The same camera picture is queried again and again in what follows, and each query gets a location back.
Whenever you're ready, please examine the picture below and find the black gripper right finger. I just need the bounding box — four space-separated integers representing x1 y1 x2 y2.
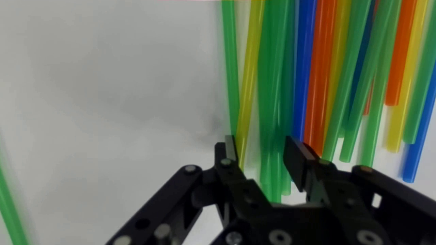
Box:
285 135 436 245

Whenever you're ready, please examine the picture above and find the blue straw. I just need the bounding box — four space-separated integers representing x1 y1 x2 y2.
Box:
290 0 319 143
399 67 436 186

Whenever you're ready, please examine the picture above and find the yellow straw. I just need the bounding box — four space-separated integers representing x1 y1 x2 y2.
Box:
384 0 433 154
234 0 267 168

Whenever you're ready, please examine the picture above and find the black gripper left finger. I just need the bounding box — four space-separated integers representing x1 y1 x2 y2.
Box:
106 135 274 245

